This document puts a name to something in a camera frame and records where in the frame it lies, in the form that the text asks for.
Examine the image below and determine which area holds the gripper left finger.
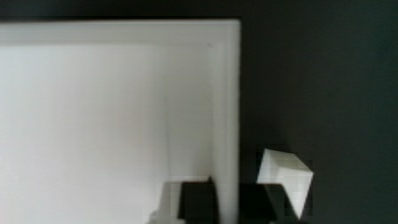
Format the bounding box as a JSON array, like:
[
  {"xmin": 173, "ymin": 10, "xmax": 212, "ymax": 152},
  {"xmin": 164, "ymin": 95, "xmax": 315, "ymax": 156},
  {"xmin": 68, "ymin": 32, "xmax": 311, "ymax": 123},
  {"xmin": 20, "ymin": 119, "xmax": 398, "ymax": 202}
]
[{"xmin": 178, "ymin": 179, "xmax": 221, "ymax": 224}]

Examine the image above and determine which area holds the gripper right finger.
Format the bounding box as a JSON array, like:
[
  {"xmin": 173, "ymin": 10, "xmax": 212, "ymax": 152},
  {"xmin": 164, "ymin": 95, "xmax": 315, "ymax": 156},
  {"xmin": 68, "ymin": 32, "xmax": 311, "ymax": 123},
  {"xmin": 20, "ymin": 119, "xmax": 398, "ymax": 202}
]
[{"xmin": 238, "ymin": 184, "xmax": 308, "ymax": 224}]

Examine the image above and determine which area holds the white drawer cabinet box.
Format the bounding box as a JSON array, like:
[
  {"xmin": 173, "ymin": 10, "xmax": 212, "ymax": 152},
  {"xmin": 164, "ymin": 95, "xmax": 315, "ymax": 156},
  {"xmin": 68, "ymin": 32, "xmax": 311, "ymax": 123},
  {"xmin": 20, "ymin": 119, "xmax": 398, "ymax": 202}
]
[{"xmin": 0, "ymin": 20, "xmax": 240, "ymax": 224}]

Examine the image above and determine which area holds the white U-shaped fence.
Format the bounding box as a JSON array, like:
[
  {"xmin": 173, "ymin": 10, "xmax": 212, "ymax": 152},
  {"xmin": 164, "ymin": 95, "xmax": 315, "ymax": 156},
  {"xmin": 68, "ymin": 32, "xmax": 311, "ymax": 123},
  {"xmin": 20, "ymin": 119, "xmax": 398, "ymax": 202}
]
[{"xmin": 256, "ymin": 149, "xmax": 315, "ymax": 217}]

